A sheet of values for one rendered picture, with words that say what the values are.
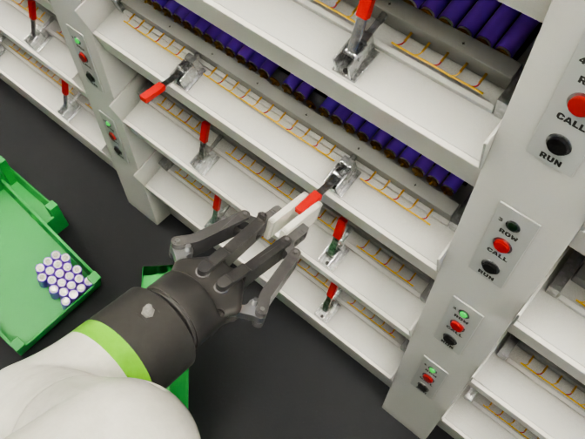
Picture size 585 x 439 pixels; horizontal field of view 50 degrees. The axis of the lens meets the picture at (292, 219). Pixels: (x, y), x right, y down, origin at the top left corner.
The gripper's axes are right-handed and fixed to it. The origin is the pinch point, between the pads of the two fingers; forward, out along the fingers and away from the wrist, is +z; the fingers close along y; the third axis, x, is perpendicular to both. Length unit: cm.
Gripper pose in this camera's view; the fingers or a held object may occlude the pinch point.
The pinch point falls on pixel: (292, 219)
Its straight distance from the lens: 72.9
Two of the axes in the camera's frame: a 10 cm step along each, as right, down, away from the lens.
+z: 5.9, -4.8, 6.4
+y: 7.7, 5.7, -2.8
